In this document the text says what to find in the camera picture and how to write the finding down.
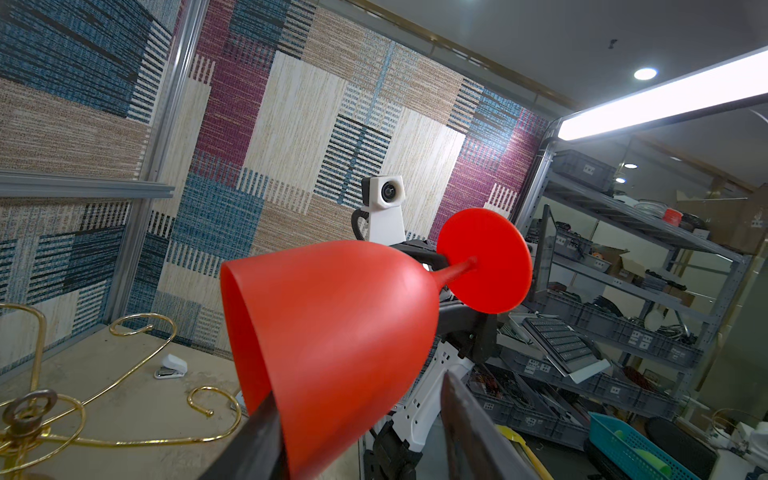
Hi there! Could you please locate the grey metal storage shelving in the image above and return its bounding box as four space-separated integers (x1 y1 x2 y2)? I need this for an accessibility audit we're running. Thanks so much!
487 139 749 448

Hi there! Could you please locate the white stapler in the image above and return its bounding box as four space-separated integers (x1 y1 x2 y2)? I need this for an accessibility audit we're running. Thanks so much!
153 354 188 380

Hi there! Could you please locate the teal plastic basket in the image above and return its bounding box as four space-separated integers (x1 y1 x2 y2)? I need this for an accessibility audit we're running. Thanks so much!
589 413 699 480

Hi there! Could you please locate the red plastic wine glass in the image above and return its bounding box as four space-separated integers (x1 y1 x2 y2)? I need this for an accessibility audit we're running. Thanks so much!
220 208 533 479

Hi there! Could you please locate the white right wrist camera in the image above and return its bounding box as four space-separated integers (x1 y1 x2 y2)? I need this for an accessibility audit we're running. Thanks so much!
351 176 406 246

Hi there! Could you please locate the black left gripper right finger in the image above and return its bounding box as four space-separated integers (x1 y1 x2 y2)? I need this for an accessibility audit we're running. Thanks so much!
440 372 539 479

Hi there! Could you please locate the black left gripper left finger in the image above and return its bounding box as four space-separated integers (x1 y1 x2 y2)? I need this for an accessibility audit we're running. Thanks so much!
199 393 288 480

